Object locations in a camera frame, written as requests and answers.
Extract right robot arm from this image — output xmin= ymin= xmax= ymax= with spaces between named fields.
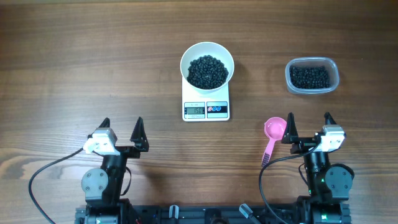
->
xmin=281 ymin=113 xmax=354 ymax=223

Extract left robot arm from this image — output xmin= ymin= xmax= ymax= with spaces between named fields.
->
xmin=75 ymin=117 xmax=149 ymax=224

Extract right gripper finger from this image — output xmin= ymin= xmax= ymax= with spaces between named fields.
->
xmin=281 ymin=112 xmax=299 ymax=144
xmin=324 ymin=112 xmax=336 ymax=125

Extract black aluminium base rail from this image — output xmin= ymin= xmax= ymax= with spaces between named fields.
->
xmin=75 ymin=201 xmax=352 ymax=224

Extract black camera cable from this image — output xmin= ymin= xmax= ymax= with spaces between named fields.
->
xmin=28 ymin=147 xmax=85 ymax=224
xmin=258 ymin=144 xmax=321 ymax=224

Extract white bowl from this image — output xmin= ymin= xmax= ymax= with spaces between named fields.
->
xmin=180 ymin=42 xmax=234 ymax=90

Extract left black camera cable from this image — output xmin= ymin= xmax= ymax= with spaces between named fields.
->
xmin=28 ymin=147 xmax=85 ymax=224

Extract clear plastic container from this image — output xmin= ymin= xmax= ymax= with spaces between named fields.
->
xmin=285 ymin=57 xmax=340 ymax=95

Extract pink plastic measuring scoop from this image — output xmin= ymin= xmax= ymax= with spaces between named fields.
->
xmin=261 ymin=117 xmax=287 ymax=167

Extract black beans in bowl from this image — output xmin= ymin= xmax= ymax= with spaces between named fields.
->
xmin=187 ymin=55 xmax=229 ymax=90

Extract black peppercorns pile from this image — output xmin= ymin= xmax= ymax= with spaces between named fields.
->
xmin=289 ymin=66 xmax=331 ymax=89

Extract right black camera cable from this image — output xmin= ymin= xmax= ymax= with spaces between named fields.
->
xmin=258 ymin=144 xmax=321 ymax=224

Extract white digital kitchen scale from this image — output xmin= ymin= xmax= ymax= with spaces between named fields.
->
xmin=182 ymin=79 xmax=231 ymax=122

